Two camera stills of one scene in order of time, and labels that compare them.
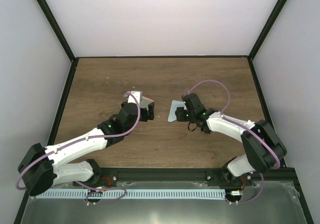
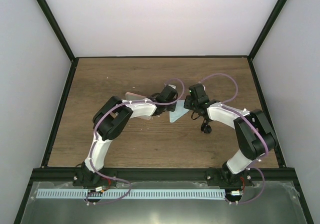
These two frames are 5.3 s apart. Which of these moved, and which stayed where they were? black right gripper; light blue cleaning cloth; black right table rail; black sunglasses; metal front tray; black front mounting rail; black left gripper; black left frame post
Moved: black sunglasses; black right gripper; black left gripper
Stayed: black front mounting rail; black left frame post; black right table rail; light blue cleaning cloth; metal front tray
